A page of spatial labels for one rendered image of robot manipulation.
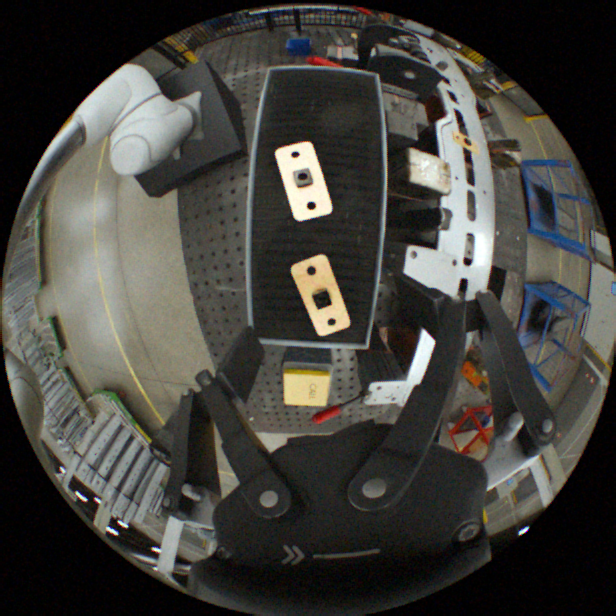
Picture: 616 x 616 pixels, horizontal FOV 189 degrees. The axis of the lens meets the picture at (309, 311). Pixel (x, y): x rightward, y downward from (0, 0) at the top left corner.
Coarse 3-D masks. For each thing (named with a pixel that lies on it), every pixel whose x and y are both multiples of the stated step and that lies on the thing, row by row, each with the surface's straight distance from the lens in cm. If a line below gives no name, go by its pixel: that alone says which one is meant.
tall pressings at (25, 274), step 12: (24, 240) 703; (24, 252) 696; (12, 264) 700; (24, 264) 691; (12, 276) 695; (24, 276) 667; (36, 276) 662; (12, 288) 668; (24, 288) 660; (36, 288) 659; (12, 300) 665
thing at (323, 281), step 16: (320, 256) 21; (304, 272) 22; (320, 272) 22; (304, 288) 22; (320, 288) 22; (336, 288) 22; (320, 304) 22; (336, 304) 23; (320, 320) 23; (336, 320) 23
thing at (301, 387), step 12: (288, 372) 28; (300, 372) 28; (312, 372) 28; (324, 372) 28; (288, 384) 29; (300, 384) 29; (312, 384) 29; (324, 384) 29; (288, 396) 31; (300, 396) 30; (312, 396) 30; (324, 396) 30
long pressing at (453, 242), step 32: (448, 64) 89; (448, 96) 67; (448, 128) 56; (480, 128) 68; (448, 160) 50; (480, 160) 59; (480, 192) 55; (480, 224) 53; (480, 256) 53; (480, 288) 55; (416, 352) 50
